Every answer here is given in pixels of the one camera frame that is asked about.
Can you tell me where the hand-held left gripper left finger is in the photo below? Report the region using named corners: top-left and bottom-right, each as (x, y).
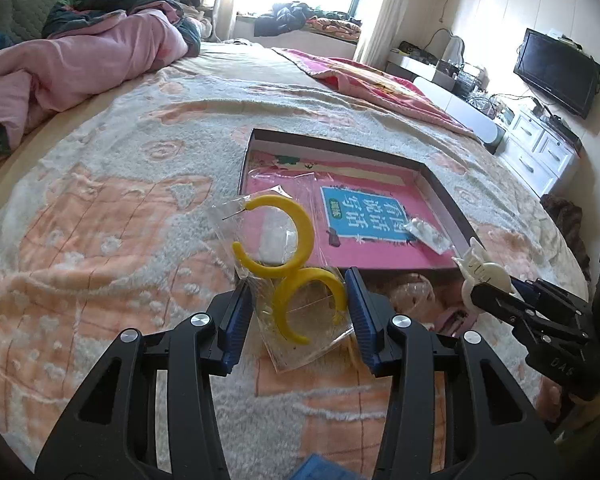
top-left (34, 280), bottom-right (255, 480)

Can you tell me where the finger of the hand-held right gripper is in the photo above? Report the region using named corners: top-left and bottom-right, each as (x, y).
top-left (470, 284), bottom-right (548, 342)
top-left (511, 278), bottom-right (592, 322)

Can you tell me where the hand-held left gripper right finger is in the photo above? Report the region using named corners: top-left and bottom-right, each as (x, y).
top-left (344, 266), bottom-right (556, 480)

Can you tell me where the cream hair claw clip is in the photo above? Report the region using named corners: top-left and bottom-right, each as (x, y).
top-left (452, 237), bottom-right (514, 311)

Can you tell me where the pink hair clip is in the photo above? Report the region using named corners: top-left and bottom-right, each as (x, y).
top-left (432, 307), bottom-right (473, 337)

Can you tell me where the clear earring bag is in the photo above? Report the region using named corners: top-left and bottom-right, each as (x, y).
top-left (212, 185), bottom-right (356, 374)

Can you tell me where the shallow cardboard box pink inside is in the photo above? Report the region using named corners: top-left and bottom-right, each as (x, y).
top-left (235, 128), bottom-right (483, 282)

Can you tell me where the yellow hoop earring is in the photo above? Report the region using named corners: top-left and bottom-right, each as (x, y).
top-left (222, 195), bottom-right (312, 279)
top-left (271, 267), bottom-right (349, 346)

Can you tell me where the brown fuzzy cloth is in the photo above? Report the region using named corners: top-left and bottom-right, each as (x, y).
top-left (540, 194), bottom-right (592, 281)

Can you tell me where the small bag of white earrings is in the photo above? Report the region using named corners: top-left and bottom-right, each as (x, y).
top-left (407, 217), bottom-right (454, 256)

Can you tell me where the white drawer dresser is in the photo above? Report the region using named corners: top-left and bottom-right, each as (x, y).
top-left (495, 105), bottom-right (581, 199)

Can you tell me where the black set-top box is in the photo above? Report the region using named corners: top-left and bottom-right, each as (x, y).
top-left (544, 115), bottom-right (584, 154)

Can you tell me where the white curved desk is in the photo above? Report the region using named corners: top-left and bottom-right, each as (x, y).
top-left (385, 52), bottom-right (507, 155)

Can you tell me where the black flat television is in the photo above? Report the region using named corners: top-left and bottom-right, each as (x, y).
top-left (512, 28), bottom-right (600, 120)

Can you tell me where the clear desk organizer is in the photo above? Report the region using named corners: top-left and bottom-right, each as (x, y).
top-left (435, 59), bottom-right (487, 97)

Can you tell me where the pink printed blanket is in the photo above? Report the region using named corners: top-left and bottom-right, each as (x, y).
top-left (272, 47), bottom-right (476, 137)

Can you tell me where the white window bench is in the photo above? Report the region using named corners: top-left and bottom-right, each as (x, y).
top-left (232, 12), bottom-right (359, 61)

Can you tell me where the colourful folded blanket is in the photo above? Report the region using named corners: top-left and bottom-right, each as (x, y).
top-left (305, 10), bottom-right (364, 41)

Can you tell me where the cream pillow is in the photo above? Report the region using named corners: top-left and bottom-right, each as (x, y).
top-left (180, 6), bottom-right (214, 44)

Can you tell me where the cream curtain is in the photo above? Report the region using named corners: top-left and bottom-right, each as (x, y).
top-left (352, 0), bottom-right (417, 66)

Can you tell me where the clothes pile on windowsill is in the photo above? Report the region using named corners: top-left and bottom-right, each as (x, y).
top-left (254, 2), bottom-right (326, 38)

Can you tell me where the pink quilt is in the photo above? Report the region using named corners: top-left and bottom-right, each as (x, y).
top-left (0, 7), bottom-right (191, 148)

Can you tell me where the sheer white curtain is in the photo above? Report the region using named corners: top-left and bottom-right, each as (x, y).
top-left (204, 0), bottom-right (242, 43)

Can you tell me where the dark floral duvet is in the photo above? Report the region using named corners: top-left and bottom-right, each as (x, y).
top-left (42, 0), bottom-right (202, 58)

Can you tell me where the green quilted headboard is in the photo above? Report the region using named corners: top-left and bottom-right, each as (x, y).
top-left (0, 0), bottom-right (81, 47)

